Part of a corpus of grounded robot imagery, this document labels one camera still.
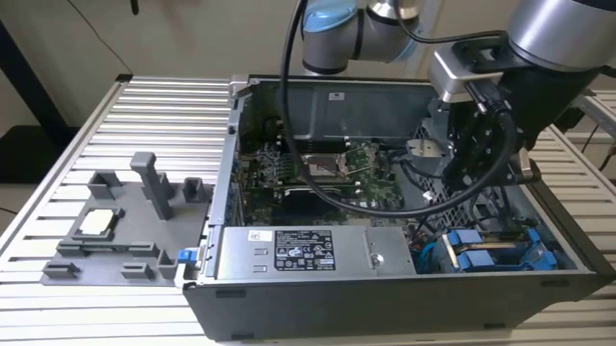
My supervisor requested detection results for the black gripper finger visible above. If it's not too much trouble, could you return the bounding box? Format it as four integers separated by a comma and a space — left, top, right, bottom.
506, 148, 541, 186
442, 100, 512, 190

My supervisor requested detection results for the black disk wire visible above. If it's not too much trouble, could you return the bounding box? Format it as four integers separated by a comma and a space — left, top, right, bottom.
394, 151, 456, 182

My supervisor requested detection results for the hard disk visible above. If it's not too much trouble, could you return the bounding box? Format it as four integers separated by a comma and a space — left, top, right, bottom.
445, 226, 560, 254

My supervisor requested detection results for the perforated metal disk bay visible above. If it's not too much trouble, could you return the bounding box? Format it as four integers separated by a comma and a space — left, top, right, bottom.
398, 99, 579, 275

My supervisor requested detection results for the green motherboard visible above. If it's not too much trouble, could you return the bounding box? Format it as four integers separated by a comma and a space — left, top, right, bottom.
238, 138, 412, 228

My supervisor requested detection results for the metal socket cover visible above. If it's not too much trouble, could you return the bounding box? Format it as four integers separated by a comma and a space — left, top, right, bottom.
339, 141, 383, 170

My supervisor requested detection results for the CPU socket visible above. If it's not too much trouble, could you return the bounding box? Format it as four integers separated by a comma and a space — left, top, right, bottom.
299, 154, 351, 182

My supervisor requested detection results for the silver power supply unit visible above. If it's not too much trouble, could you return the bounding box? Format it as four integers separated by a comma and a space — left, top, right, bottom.
214, 226, 418, 280

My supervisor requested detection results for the black open PC case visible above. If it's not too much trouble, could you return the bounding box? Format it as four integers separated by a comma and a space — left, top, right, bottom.
180, 74, 616, 342

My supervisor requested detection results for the blue case latch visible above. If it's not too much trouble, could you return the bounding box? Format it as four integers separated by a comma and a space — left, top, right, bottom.
176, 247, 199, 267

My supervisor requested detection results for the grey parts rack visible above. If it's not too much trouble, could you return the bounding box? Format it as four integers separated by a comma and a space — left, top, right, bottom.
40, 151, 215, 288

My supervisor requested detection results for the silver CPU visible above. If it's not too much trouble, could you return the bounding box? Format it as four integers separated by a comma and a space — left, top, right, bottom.
77, 210, 119, 236

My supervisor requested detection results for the silver metal bracket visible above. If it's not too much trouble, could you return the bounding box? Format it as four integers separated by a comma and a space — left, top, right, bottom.
405, 138, 456, 160

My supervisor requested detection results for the black wire with white connector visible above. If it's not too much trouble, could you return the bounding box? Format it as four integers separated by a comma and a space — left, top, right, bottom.
412, 192, 437, 231

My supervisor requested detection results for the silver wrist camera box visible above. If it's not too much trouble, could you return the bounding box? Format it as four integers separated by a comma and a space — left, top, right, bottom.
426, 38, 509, 105

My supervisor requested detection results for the thin black camera cable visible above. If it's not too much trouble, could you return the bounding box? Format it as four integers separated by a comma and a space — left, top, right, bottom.
394, 0, 509, 45

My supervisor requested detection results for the blue disk wire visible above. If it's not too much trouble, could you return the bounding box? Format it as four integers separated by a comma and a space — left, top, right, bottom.
413, 240, 437, 273

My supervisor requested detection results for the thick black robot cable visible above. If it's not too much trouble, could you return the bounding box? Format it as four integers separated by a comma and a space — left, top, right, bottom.
278, 0, 514, 219

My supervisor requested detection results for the thin black wall cable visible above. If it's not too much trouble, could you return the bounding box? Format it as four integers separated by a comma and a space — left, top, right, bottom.
67, 0, 135, 77

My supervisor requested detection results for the black furniture frame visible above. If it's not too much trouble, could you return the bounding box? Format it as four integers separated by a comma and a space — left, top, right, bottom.
0, 19, 83, 185

